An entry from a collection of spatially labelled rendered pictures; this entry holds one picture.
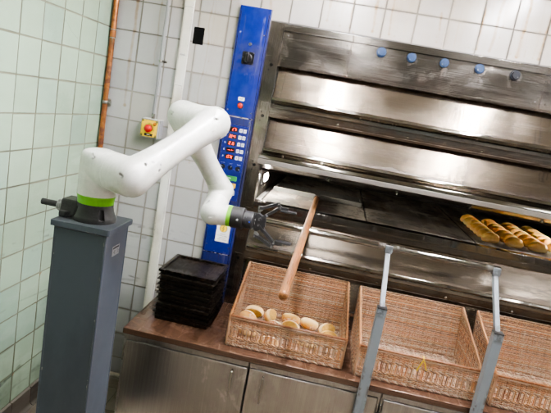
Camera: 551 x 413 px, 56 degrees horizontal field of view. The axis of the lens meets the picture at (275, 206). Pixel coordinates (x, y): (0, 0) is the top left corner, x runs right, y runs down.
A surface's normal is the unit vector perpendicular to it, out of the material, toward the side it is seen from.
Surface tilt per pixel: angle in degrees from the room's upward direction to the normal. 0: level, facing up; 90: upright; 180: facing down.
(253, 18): 90
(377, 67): 90
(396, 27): 90
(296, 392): 90
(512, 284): 70
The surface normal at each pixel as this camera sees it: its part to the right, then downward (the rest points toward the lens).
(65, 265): -0.11, 0.17
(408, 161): -0.07, -0.18
